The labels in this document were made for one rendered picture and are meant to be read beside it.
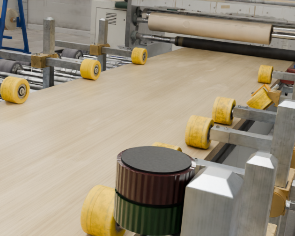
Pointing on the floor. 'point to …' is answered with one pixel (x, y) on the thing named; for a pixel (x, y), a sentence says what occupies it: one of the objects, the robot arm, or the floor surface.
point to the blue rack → (10, 36)
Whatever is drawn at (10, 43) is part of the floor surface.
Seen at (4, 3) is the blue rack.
